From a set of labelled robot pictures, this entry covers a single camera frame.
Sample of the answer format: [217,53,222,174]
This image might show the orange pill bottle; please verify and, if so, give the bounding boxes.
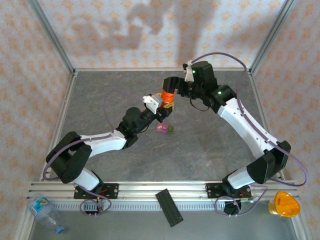
[159,89,176,104]

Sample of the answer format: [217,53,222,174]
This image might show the pink pill box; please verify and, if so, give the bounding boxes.
[156,122,169,135]

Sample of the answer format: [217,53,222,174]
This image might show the black slotted plate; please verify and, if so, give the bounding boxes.
[154,189,185,228]

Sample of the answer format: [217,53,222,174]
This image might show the black controller box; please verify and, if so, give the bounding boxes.
[83,201,103,218]
[223,199,243,216]

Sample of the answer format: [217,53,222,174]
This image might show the clear plastic water bottle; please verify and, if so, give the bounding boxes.
[25,193,66,235]

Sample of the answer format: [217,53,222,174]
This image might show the orange translucent plastic cup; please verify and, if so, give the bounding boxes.
[267,190,302,219]

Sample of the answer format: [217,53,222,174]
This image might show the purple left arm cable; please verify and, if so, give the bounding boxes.
[42,89,146,217]

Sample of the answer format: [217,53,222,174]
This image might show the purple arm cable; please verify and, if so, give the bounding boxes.
[191,51,310,218]
[42,89,146,217]

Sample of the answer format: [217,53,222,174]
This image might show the aluminium table edge rail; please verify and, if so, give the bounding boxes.
[73,67,252,73]
[248,71,286,181]
[39,71,78,182]

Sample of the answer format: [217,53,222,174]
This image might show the wide aluminium mounting rail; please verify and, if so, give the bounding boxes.
[27,179,300,201]

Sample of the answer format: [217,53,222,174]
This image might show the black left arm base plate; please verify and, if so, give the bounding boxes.
[73,183,120,200]

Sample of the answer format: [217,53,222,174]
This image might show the aluminium frame post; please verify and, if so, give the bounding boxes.
[249,0,298,75]
[26,0,76,73]

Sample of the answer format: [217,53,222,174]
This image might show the grey slotted cable duct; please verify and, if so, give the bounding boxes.
[51,201,253,213]

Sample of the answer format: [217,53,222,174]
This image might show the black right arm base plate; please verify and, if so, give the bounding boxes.
[205,182,252,200]

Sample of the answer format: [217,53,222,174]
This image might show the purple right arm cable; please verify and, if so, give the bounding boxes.
[191,51,310,218]

